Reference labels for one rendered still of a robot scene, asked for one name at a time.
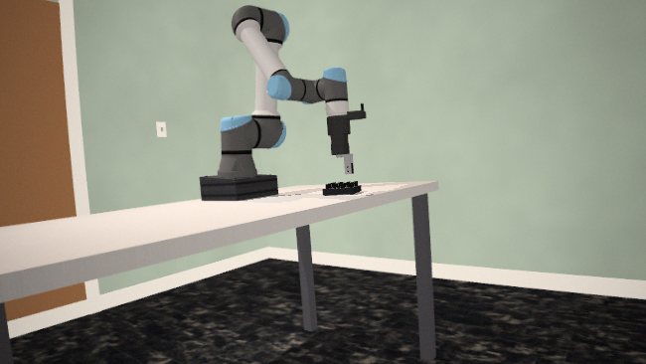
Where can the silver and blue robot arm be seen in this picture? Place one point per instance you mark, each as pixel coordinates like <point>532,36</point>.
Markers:
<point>264,129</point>

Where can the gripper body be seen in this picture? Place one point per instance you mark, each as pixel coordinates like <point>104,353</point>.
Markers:
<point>338,124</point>

